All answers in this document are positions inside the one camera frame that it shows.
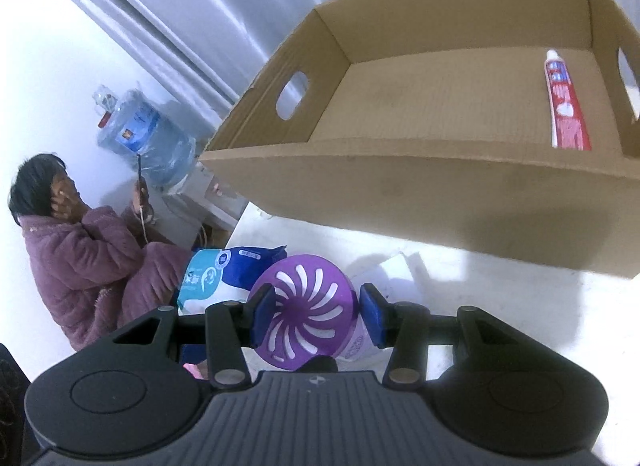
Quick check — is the red and white toothpaste tube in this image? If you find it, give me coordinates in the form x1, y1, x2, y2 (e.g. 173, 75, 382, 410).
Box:
544, 49, 593, 151

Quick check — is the purple lid air freshener jar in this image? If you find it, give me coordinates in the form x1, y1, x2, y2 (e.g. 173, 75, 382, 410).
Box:
248, 254, 388, 375

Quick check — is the white water dispenser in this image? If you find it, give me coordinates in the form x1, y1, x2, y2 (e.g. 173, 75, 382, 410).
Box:
160, 165, 249, 249

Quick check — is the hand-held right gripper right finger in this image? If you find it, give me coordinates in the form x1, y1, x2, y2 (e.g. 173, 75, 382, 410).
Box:
359, 283, 508, 388

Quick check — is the blue water jug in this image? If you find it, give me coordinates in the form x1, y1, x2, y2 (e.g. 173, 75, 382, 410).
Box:
95, 88, 199, 187

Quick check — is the white box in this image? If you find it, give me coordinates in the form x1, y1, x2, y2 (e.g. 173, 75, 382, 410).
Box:
349, 252, 419, 307

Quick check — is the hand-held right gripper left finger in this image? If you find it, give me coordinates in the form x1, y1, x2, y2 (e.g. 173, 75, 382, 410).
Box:
112, 284, 276, 390

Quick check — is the blue and white wipes packet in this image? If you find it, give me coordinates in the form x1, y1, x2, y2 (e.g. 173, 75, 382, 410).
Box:
177, 245, 289, 319

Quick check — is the cardboard box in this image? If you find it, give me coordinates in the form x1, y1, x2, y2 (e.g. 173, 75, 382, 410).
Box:
198, 0, 640, 279

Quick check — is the white charging cable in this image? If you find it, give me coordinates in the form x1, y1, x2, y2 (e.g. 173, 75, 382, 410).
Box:
139, 203, 153, 247

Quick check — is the small clear bottle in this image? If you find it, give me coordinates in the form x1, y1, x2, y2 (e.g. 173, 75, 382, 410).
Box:
92, 84, 122, 129

